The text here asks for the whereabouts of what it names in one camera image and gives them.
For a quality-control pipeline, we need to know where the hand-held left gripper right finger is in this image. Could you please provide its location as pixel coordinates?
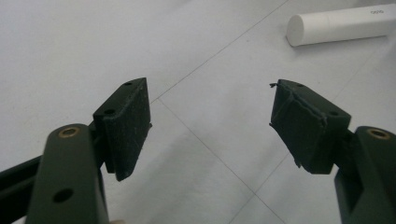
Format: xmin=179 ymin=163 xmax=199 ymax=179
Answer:
xmin=269 ymin=78 xmax=352 ymax=175

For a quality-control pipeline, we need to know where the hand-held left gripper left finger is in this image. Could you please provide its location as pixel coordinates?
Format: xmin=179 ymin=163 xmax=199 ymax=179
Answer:
xmin=92 ymin=77 xmax=153 ymax=182

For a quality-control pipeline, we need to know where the short white tube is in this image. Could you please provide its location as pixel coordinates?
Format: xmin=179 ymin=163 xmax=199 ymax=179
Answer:
xmin=285 ymin=3 xmax=396 ymax=49

